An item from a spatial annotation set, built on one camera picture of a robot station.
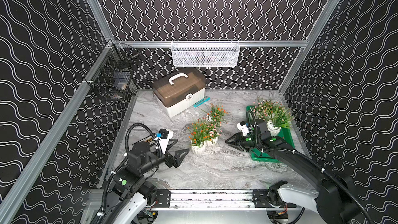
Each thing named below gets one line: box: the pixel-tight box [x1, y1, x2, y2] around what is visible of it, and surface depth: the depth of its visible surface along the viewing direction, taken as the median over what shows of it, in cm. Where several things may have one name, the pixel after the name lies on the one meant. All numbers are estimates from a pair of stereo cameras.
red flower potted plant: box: [205, 103, 230, 131], surface depth 92 cm
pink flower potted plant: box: [249, 98, 276, 122], surface depth 92 cm
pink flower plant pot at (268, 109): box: [257, 99, 285, 122], surface depth 93 cm
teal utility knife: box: [192, 95, 211, 108], surface depth 115 cm
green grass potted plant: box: [266, 105, 294, 137], surface depth 94 cm
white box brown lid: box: [152, 70, 206, 118], surface depth 100 cm
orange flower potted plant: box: [187, 117, 210, 156], surface depth 85 cm
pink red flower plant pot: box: [205, 118, 223, 148], surface depth 84 cm
